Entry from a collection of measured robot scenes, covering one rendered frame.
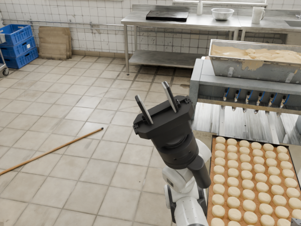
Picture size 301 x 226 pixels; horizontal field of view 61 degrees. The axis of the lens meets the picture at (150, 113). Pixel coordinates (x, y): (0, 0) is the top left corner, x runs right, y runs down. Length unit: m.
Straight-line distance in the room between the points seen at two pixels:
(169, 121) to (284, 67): 1.07
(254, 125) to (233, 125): 0.13
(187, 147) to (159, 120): 0.09
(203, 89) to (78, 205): 1.42
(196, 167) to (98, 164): 2.08
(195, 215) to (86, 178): 1.83
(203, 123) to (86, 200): 1.22
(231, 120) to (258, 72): 0.42
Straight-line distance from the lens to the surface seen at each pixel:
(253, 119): 1.81
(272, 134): 1.62
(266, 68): 1.47
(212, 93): 1.56
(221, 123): 1.60
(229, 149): 1.38
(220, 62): 1.43
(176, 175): 0.61
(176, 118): 0.48
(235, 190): 1.20
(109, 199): 2.30
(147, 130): 0.48
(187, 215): 0.77
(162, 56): 4.41
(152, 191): 2.33
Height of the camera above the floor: 1.80
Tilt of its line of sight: 34 degrees down
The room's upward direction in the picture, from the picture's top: straight up
